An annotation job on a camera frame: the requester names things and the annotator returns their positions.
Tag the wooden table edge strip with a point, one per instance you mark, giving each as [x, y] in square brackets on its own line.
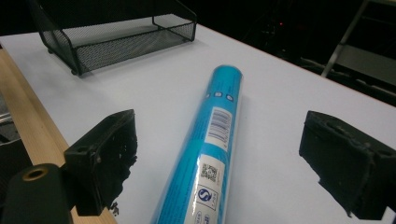
[28, 124]

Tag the blue roll with white labels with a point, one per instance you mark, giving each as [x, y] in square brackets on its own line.
[202, 146]

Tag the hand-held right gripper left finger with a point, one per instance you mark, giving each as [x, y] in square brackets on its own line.
[99, 161]

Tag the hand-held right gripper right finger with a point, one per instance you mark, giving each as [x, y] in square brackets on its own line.
[348, 161]

